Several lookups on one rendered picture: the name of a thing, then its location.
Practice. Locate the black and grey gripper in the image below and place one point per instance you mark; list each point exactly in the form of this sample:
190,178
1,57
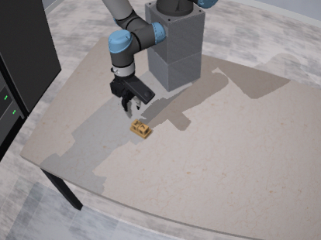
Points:
126,94

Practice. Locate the tan wooden cube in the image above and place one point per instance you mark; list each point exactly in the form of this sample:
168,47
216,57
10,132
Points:
143,129
135,124

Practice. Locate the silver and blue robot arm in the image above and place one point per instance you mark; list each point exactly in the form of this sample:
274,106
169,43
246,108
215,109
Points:
137,35

